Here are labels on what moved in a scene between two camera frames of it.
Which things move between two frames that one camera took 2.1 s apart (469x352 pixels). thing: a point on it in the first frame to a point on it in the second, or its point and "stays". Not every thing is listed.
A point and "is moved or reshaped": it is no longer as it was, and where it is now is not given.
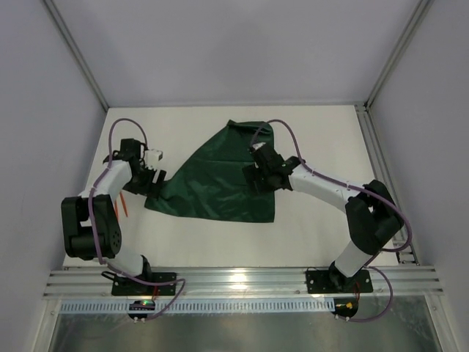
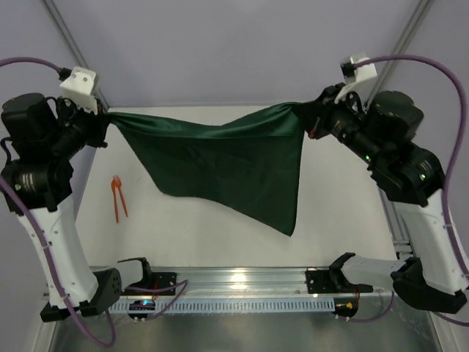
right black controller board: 346,307 stays
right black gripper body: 257,175 to 319,115
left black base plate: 122,285 stays
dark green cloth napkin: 210,183 is moved or reshaped
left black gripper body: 147,182 to 97,129
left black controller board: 141,305 stays
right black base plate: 334,281 stays
